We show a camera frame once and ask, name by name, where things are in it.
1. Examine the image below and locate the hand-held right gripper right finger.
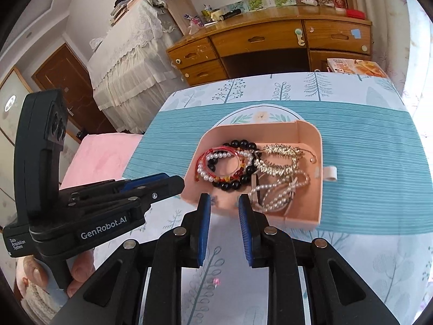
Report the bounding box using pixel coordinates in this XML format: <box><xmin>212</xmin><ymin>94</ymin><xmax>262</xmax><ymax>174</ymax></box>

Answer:
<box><xmin>238</xmin><ymin>194</ymin><xmax>401</xmax><ymax>325</ymax></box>

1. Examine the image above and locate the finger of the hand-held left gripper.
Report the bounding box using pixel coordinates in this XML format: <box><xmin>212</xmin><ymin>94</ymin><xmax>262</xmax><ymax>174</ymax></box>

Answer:
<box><xmin>72</xmin><ymin>175</ymin><xmax>185</xmax><ymax>210</ymax></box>
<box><xmin>69</xmin><ymin>173</ymin><xmax>170</xmax><ymax>203</ymax></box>

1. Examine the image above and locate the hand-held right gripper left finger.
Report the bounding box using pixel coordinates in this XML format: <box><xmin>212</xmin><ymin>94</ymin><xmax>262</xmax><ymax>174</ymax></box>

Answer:
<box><xmin>56</xmin><ymin>193</ymin><xmax>212</xmax><ymax>325</ymax></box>

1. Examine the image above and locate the pearl bracelet with button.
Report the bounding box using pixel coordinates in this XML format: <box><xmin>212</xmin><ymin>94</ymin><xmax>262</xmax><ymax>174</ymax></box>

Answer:
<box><xmin>197</xmin><ymin>151</ymin><xmax>252</xmax><ymax>181</ymax></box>

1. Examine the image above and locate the pale pink smartwatch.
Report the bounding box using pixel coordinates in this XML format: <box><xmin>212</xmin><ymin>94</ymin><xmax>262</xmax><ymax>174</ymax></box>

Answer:
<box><xmin>250</xmin><ymin>171</ymin><xmax>300</xmax><ymax>217</ymax></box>

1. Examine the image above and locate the black bead bracelet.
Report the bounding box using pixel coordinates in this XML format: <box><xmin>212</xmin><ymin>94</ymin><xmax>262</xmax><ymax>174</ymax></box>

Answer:
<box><xmin>206</xmin><ymin>139</ymin><xmax>259</xmax><ymax>191</ymax></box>

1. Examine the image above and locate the white pearl necklace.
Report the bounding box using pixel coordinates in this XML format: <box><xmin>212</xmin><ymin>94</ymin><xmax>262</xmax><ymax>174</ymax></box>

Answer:
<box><xmin>248</xmin><ymin>171</ymin><xmax>310</xmax><ymax>212</ymax></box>

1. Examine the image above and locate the red string bracelet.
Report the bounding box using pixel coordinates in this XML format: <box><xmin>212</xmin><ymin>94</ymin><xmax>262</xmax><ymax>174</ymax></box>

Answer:
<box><xmin>195</xmin><ymin>145</ymin><xmax>251</xmax><ymax>183</ymax></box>

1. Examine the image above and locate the pink jewelry box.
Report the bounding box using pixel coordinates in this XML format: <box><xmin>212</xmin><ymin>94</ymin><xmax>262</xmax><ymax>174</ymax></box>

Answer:
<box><xmin>180</xmin><ymin>103</ymin><xmax>338</xmax><ymax>230</ymax></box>

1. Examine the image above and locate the gold rhinestone hair comb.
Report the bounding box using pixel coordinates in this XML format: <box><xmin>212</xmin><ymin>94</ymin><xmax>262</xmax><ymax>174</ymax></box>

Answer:
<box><xmin>252</xmin><ymin>144</ymin><xmax>317</xmax><ymax>178</ymax></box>

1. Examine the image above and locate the person's left hand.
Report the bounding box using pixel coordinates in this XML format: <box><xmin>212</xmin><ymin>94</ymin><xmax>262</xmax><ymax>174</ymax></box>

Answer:
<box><xmin>16</xmin><ymin>250</ymin><xmax>96</xmax><ymax>298</ymax></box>

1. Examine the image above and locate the brown wooden door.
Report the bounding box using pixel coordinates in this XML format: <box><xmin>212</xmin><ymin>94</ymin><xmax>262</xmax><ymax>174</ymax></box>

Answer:
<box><xmin>32</xmin><ymin>44</ymin><xmax>117</xmax><ymax>139</ymax></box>

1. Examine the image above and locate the white lace covered furniture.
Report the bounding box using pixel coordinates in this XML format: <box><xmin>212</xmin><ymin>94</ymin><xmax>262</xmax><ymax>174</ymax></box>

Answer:
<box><xmin>88</xmin><ymin>0</ymin><xmax>185</xmax><ymax>134</ymax></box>

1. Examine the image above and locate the stack of books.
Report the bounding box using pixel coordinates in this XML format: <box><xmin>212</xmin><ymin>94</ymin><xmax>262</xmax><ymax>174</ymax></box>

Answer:
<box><xmin>110</xmin><ymin>0</ymin><xmax>147</xmax><ymax>26</ymax></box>

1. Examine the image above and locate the yellow cup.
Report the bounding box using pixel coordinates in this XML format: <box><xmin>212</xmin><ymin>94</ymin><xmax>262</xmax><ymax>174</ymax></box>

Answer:
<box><xmin>203</xmin><ymin>8</ymin><xmax>224</xmax><ymax>22</ymax></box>

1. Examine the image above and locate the wooden desk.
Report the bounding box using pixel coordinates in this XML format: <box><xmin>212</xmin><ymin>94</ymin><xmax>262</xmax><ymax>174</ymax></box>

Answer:
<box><xmin>166</xmin><ymin>7</ymin><xmax>373</xmax><ymax>87</ymax></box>

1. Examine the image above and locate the orange cover magazine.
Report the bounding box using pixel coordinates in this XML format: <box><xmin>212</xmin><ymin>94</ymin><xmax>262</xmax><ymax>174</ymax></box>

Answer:
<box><xmin>326</xmin><ymin>58</ymin><xmax>388</xmax><ymax>78</ymax></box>

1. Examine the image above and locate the leaf print curtain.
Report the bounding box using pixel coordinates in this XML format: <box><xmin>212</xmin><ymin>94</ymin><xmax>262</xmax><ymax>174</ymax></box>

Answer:
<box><xmin>348</xmin><ymin>0</ymin><xmax>433</xmax><ymax>116</ymax></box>

